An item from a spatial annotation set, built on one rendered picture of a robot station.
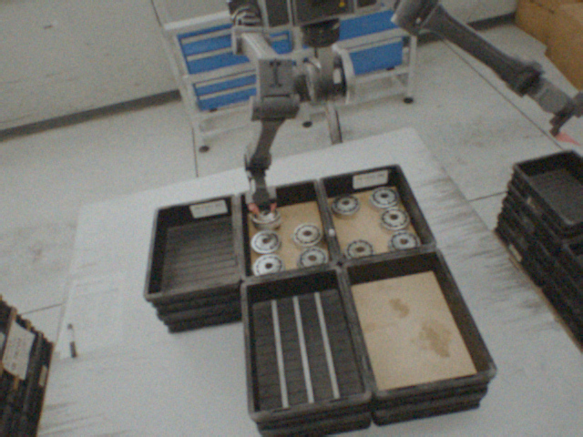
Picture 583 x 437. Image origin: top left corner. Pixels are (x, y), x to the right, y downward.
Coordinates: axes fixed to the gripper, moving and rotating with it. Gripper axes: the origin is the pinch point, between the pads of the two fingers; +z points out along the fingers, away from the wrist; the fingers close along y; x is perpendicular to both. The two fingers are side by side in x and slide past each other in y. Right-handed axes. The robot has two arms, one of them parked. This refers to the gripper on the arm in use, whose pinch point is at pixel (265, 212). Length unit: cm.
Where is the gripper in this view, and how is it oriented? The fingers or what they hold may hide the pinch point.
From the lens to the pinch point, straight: 154.5
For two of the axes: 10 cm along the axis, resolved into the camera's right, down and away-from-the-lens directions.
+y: 9.8, -1.9, -0.1
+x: -1.3, -7.2, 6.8
